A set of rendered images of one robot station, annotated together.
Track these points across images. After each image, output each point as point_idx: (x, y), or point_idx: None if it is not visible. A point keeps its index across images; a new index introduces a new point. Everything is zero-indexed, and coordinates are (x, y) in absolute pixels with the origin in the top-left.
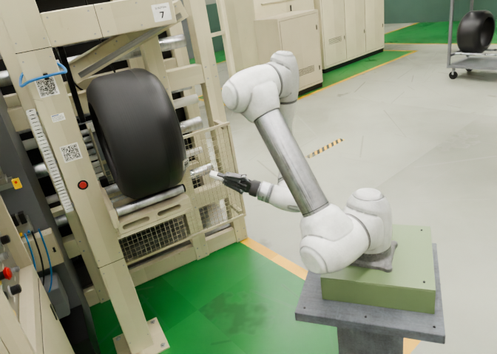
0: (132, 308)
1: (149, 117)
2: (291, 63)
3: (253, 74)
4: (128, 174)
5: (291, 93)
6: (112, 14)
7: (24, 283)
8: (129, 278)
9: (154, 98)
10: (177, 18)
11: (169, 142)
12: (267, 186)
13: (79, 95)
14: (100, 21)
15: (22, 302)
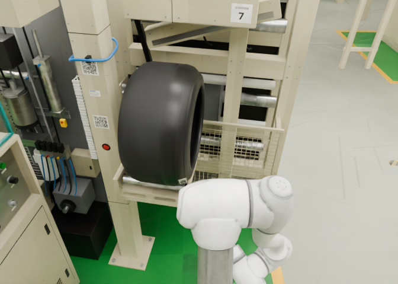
0: (127, 233)
1: (154, 135)
2: (276, 206)
3: (212, 202)
4: (125, 169)
5: (267, 228)
6: (187, 2)
7: (22, 211)
8: (128, 217)
9: (168, 119)
10: (267, 16)
11: (166, 164)
12: (233, 255)
13: (159, 52)
14: (174, 6)
15: (5, 232)
